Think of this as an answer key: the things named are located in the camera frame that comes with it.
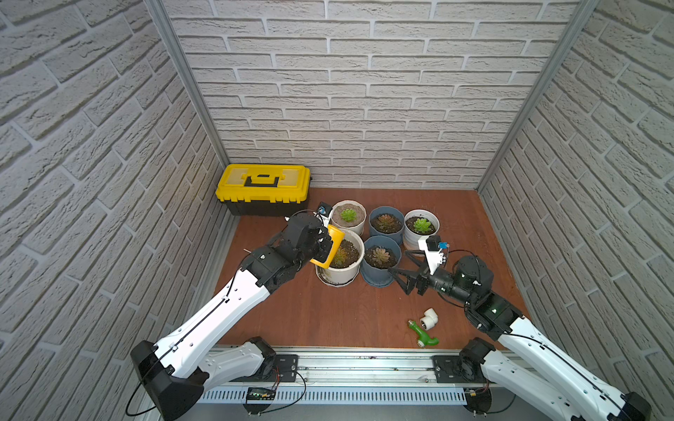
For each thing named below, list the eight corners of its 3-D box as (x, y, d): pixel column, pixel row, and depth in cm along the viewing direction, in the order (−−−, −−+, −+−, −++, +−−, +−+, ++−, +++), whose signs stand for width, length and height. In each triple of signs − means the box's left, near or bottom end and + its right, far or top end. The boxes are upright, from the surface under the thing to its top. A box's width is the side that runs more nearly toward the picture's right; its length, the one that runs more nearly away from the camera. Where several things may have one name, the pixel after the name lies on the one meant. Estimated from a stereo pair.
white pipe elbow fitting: (426, 332, 82) (428, 330, 80) (415, 319, 84) (417, 317, 83) (440, 321, 84) (442, 319, 82) (429, 308, 86) (431, 306, 85)
